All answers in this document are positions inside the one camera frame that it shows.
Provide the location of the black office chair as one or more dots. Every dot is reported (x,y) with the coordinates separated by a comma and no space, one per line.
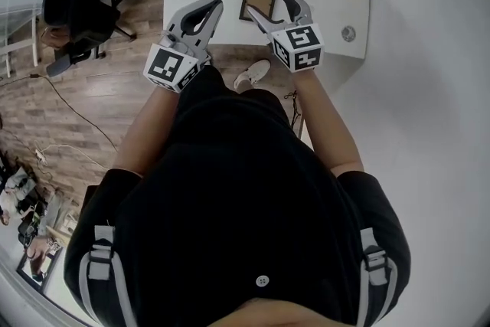
(80,4)

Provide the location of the white power strip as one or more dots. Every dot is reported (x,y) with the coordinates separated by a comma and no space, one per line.
(41,157)

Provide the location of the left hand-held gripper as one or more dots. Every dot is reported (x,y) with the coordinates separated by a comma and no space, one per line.
(168,65)

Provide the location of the pile of bags and clothes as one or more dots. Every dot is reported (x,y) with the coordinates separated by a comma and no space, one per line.
(23,199)

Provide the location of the person's left forearm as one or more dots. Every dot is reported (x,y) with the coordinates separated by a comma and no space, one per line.
(149,126)

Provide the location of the white shirt button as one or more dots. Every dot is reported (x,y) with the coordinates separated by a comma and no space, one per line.
(263,281)

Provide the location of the person's black shirt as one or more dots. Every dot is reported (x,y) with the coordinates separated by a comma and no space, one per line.
(237,184)

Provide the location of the person's right white shoe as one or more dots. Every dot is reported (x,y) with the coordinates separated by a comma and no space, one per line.
(252,73)

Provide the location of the person's head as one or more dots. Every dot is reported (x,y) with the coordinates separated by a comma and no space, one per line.
(275,314)

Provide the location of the person's right forearm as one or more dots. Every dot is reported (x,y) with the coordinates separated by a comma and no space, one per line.
(329,126)

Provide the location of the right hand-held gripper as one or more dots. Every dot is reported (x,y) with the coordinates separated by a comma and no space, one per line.
(298,46)

